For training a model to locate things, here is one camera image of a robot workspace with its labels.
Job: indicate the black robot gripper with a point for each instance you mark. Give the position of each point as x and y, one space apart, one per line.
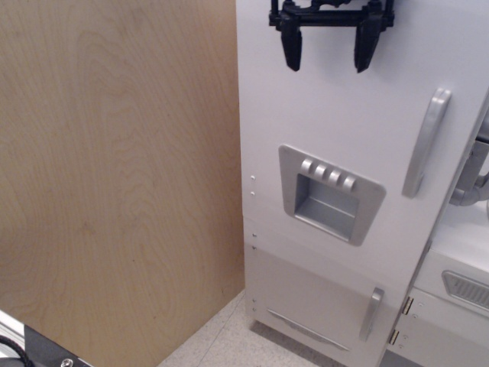
370 20

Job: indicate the white fridge door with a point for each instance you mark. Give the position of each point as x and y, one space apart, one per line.
313 299
366 123

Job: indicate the silver ice dispenser panel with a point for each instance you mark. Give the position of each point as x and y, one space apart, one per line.
328 197

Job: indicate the grey toy sink faucet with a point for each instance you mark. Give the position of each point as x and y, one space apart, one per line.
472 186

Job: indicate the light plywood panel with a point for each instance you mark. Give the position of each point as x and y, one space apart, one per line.
121 229

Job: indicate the upper brass hinge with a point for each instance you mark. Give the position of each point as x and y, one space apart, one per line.
407 305

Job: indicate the brass hinge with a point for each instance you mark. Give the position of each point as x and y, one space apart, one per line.
393 337
407 305

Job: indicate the silver oven vent plate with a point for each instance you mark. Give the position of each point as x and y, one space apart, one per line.
466 289

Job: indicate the lower brass hinge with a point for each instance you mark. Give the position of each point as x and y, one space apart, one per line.
393 337

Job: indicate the silver upper door handle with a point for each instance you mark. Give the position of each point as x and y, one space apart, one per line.
431 122

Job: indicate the silver door handle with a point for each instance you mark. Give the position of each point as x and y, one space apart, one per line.
431 122
371 313

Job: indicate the silver lower door handle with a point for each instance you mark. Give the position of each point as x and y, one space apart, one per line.
371 313

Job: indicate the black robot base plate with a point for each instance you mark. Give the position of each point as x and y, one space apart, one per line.
23 346

